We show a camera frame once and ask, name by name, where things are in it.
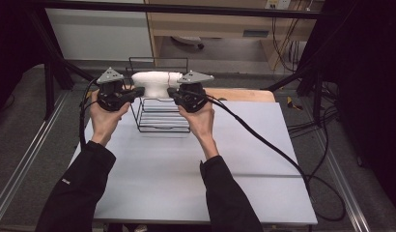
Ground white wall socket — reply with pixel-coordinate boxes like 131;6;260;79
265;0;292;11

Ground wooden board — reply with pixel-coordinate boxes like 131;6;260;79
122;84;276;103

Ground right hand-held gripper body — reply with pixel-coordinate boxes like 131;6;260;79
171;70;215;114

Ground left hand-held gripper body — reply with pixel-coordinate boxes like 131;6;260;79
96;67;136;112

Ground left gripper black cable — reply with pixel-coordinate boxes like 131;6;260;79
78;77;100;150

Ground white towel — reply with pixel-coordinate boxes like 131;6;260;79
130;71;184;100

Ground hanging cable bundle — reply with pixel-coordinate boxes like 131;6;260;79
270;16;300;73

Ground light wooden desk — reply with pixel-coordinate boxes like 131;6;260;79
145;0;326;72

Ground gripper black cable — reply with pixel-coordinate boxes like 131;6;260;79
78;77;100;150
181;89;347;222

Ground black curtain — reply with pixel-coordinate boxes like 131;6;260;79
306;0;396;207

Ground aluminium rail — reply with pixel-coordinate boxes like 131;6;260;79
301;96;372;232
0;92;69;223

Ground black floor cables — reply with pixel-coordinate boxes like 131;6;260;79
287;81;341;140

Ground person's right hand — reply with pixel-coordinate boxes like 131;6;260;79
177;100;220;161

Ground white panel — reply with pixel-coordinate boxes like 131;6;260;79
43;7;155;63

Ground white object under desk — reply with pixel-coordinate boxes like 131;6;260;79
170;35;206;50

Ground black metal frame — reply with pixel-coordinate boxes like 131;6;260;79
23;0;340;121

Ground black wire rack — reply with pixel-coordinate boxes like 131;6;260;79
125;56;191;134

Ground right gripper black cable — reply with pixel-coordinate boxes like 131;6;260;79
181;89;347;222

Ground person's left hand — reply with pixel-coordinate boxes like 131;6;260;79
89;90;131;148

